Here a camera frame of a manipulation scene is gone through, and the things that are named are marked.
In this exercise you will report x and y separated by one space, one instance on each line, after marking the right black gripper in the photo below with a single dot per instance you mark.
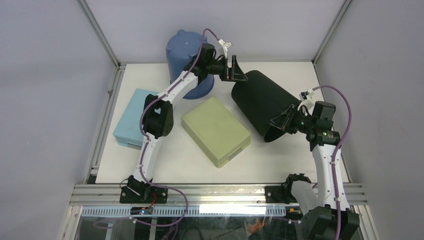
282 121

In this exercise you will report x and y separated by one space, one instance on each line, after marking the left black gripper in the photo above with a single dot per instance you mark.
236 73

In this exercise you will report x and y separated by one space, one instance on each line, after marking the black plastic bucket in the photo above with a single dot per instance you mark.
261 99

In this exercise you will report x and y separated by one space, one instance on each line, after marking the large blue plastic bucket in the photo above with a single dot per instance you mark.
180 50

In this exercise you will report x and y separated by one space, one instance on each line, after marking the light green plastic basket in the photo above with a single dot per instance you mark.
216 131

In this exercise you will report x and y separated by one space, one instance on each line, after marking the light blue plastic basket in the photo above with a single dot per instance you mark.
127 132

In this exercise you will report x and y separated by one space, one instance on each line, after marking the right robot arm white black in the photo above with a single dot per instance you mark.
327 214

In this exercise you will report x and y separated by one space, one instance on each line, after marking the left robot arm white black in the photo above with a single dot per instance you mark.
157 119

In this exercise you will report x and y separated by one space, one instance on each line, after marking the orange object under table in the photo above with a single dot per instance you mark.
255 224

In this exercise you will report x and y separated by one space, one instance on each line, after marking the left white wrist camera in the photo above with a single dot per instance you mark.
224 47

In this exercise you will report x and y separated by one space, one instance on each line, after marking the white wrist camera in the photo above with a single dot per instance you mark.
224 47
306 98

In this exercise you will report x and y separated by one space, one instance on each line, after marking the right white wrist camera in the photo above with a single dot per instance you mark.
306 98

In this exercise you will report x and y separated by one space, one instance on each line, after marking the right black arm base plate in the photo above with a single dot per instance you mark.
277 194

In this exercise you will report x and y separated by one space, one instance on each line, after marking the white slotted cable duct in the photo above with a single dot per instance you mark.
203 210

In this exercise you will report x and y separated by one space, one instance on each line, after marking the left corner aluminium post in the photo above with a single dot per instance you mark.
89 15

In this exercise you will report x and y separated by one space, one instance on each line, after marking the corner aluminium post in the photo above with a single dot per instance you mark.
89 15
335 23

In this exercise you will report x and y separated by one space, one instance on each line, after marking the right corner aluminium post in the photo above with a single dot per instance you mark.
335 23

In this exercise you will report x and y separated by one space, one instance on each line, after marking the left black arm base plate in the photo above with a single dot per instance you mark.
152 194

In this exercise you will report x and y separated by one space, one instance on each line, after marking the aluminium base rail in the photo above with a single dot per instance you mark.
196 194

